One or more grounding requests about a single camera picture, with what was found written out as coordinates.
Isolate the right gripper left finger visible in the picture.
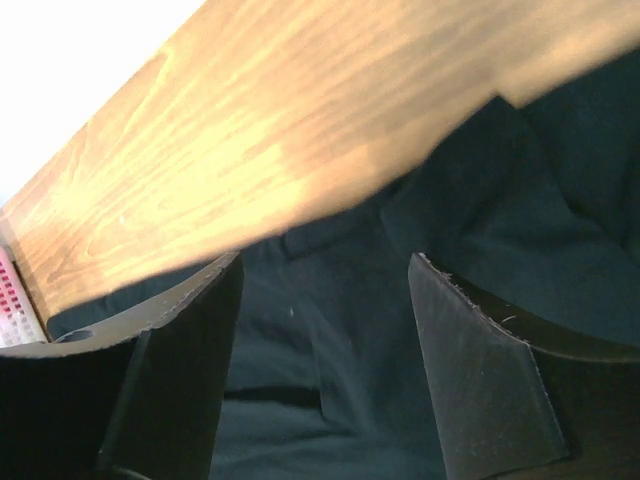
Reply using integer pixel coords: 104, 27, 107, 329
1, 253, 244, 479

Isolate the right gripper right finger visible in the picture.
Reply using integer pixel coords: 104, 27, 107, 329
408, 254, 639, 479

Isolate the black t-shirt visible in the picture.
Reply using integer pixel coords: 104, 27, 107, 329
47, 47, 640, 480

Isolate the white plastic laundry basket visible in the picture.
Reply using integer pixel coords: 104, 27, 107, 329
0, 248, 48, 348

